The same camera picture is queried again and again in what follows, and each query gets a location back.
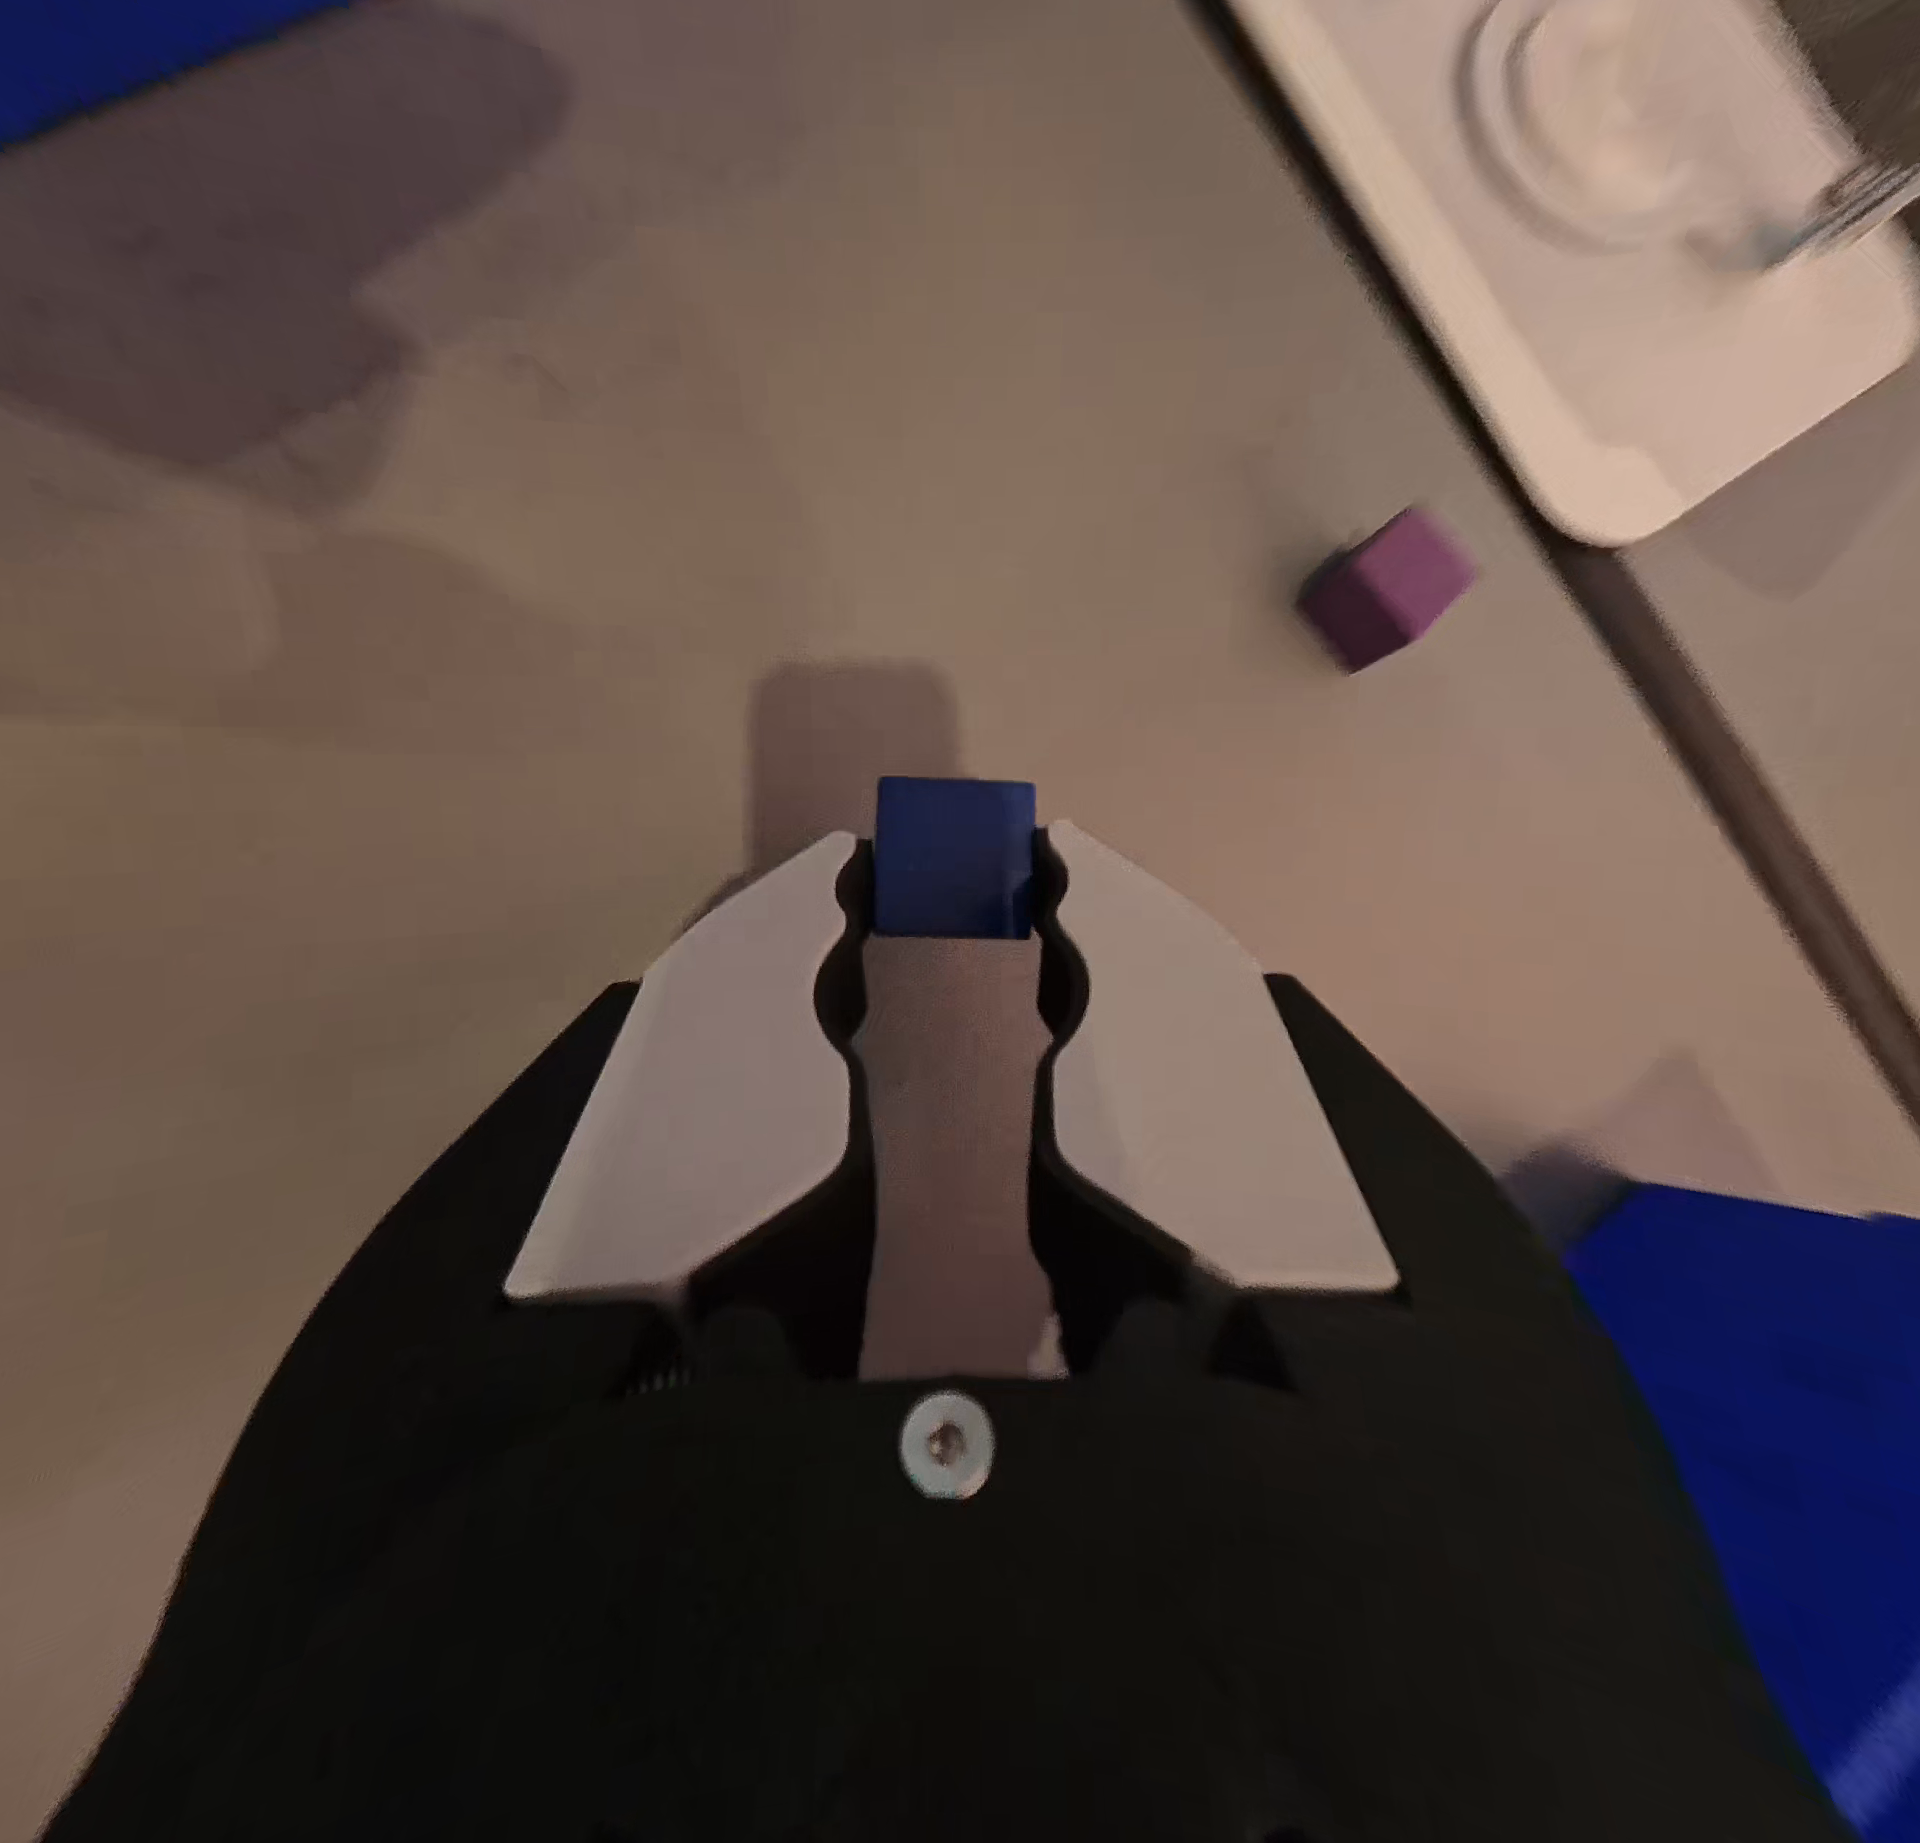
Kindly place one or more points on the purple wooden cube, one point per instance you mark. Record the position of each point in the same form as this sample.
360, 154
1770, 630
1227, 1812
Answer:
1391, 592

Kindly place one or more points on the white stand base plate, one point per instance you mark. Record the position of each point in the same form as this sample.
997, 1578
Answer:
1351, 73

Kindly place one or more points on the blue wooden cube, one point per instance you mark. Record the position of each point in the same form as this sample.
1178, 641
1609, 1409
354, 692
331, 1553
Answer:
952, 852

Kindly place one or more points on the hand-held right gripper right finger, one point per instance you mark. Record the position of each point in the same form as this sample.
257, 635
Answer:
1199, 1108

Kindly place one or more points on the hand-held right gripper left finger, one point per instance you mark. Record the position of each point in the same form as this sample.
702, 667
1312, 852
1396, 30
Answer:
708, 1108

